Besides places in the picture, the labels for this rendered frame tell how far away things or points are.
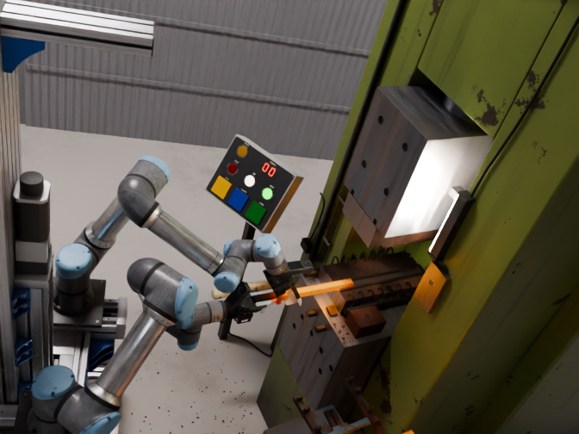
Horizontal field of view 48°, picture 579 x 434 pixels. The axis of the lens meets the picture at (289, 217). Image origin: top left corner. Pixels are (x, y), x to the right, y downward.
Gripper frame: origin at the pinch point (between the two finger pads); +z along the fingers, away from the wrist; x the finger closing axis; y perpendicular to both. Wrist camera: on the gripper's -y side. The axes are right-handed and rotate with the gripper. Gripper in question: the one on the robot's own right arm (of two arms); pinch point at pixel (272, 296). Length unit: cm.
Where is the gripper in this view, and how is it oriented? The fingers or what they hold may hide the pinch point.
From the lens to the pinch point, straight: 234.2
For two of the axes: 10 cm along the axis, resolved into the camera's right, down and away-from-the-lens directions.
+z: 8.8, -1.1, 4.6
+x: 4.2, 6.5, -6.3
